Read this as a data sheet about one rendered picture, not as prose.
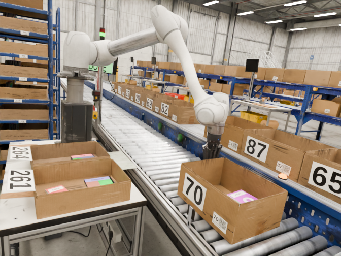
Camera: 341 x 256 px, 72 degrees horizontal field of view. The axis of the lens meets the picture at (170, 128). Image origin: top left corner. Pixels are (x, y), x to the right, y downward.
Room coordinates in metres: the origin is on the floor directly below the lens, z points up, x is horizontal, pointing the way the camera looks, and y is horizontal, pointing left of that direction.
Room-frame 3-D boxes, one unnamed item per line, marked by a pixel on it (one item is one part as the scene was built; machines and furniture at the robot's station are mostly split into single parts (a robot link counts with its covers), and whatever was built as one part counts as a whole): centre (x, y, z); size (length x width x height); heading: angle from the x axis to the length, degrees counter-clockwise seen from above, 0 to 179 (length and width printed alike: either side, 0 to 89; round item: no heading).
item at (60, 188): (0.93, 0.45, 0.76); 0.16 x 0.07 x 0.02; 49
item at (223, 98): (1.21, -0.23, 1.19); 0.13 x 0.11 x 0.16; 157
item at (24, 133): (2.33, 1.48, 0.59); 0.40 x 0.30 x 0.10; 118
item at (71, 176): (1.00, 0.38, 0.80); 0.38 x 0.28 x 0.10; 123
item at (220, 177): (1.00, -0.30, 0.83); 0.39 x 0.29 x 0.17; 32
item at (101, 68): (2.33, 0.74, 1.11); 0.12 x 0.05 x 0.88; 30
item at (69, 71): (1.56, 0.65, 1.28); 0.22 x 0.18 x 0.06; 24
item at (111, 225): (1.29, 0.33, 0.41); 0.45 x 0.06 x 0.08; 32
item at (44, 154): (1.26, 0.55, 0.80); 0.38 x 0.28 x 0.10; 124
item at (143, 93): (3.04, 0.30, 0.96); 0.39 x 0.29 x 0.17; 29
